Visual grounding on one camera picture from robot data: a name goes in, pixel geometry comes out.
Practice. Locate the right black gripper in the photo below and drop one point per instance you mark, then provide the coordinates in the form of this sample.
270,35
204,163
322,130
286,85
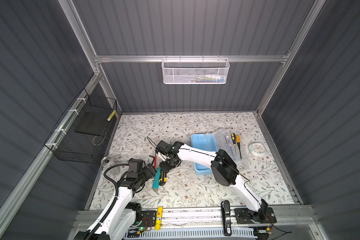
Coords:
165,168

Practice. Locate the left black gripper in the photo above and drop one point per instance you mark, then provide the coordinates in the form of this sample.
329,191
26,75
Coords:
148,173

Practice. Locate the red pencil tool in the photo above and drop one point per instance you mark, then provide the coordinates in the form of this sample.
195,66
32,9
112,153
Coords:
155,161

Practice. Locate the teal utility knife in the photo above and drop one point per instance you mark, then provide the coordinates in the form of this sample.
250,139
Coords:
156,182

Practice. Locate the clear handle screwdriver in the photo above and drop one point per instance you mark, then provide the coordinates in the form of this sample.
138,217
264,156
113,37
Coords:
229,146

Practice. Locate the orange handle screwdriver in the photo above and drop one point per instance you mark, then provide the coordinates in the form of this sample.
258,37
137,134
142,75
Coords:
239,144

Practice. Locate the yellow black utility knife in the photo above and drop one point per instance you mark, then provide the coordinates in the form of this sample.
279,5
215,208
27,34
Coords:
163,178

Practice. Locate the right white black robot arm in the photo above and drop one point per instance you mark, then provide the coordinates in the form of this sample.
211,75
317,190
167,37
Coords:
223,167

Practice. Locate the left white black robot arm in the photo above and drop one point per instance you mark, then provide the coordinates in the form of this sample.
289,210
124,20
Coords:
120,213

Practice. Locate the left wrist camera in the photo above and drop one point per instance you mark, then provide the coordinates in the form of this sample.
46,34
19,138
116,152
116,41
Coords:
136,165

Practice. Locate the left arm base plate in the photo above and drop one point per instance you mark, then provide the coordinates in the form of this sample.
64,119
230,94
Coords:
144,219

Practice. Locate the aluminium front rail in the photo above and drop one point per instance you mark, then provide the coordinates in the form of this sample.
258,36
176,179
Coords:
210,216

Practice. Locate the black wire side basket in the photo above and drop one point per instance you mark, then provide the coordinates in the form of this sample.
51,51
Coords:
86,131

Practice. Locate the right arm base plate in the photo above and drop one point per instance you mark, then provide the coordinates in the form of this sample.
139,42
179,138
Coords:
245,216

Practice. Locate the white wire wall basket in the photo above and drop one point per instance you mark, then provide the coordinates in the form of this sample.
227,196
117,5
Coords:
195,71

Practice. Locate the white perforated cable tray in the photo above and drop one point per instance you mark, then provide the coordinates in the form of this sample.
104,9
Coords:
186,234

